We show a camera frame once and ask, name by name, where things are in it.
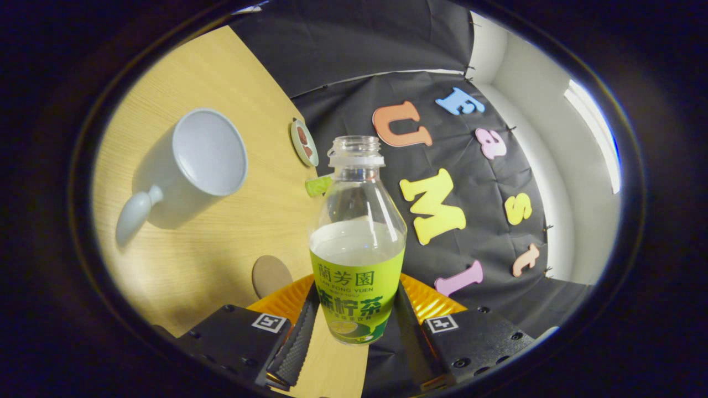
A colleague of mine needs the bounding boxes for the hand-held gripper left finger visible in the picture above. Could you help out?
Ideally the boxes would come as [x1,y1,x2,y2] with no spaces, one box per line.
[177,274,320,390]

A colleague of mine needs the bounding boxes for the ceiling light panel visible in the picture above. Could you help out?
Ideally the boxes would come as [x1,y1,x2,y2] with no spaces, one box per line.
[564,79,621,195]

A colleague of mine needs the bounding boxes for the small white label drink bottle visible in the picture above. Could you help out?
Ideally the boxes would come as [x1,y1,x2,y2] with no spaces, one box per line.
[305,174,334,198]

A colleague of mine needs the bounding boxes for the green label juice bottle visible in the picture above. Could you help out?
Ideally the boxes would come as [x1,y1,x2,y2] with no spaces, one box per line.
[308,135,408,345]

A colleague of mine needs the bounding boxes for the round brown coaster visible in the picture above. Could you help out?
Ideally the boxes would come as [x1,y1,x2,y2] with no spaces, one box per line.
[252,255,294,300]

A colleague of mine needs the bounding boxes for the wooden table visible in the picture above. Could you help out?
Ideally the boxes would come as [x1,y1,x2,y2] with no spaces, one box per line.
[91,25,370,398]

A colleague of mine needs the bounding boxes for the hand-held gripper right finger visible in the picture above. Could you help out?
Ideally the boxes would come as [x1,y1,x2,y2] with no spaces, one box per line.
[394,273,536,390]

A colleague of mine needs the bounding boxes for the white cup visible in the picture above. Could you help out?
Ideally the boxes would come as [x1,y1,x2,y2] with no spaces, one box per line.
[115,108,248,248]

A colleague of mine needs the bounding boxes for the pale green plate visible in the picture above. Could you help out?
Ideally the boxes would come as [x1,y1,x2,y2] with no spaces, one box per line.
[290,118,320,167]

